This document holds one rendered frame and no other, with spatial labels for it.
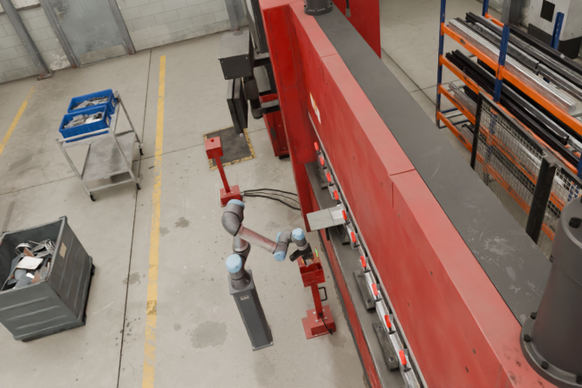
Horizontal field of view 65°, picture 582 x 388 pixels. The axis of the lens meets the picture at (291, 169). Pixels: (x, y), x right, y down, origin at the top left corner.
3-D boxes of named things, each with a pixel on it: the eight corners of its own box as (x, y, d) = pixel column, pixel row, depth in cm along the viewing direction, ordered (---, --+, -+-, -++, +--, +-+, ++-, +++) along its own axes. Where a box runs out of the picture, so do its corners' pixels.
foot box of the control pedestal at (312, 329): (300, 319, 386) (299, 310, 379) (329, 311, 388) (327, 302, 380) (307, 339, 371) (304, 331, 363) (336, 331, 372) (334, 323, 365)
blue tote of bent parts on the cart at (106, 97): (78, 110, 574) (71, 97, 563) (117, 100, 577) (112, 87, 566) (73, 124, 546) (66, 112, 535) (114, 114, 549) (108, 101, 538)
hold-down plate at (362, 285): (353, 274, 306) (352, 271, 305) (361, 272, 307) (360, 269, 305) (367, 311, 283) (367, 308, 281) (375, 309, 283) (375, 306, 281)
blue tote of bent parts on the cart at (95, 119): (70, 127, 541) (63, 114, 530) (112, 117, 544) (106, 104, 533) (65, 144, 513) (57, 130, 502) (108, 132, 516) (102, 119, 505)
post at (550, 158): (490, 376, 326) (542, 156, 202) (497, 374, 326) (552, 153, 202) (494, 383, 322) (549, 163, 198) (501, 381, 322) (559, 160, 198)
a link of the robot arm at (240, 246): (230, 264, 329) (220, 210, 294) (236, 248, 340) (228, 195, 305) (247, 266, 327) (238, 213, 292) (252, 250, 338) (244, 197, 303)
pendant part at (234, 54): (243, 116, 446) (222, 33, 393) (268, 112, 444) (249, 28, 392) (242, 145, 406) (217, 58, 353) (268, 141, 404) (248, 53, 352)
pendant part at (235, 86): (237, 108, 431) (228, 74, 409) (249, 106, 430) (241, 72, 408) (236, 134, 396) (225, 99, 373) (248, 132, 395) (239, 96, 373)
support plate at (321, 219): (306, 215, 341) (306, 213, 341) (339, 206, 342) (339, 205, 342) (311, 231, 327) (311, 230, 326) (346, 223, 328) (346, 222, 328)
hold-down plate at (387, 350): (372, 325, 275) (372, 322, 273) (381, 323, 275) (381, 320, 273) (390, 371, 252) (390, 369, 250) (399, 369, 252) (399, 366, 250)
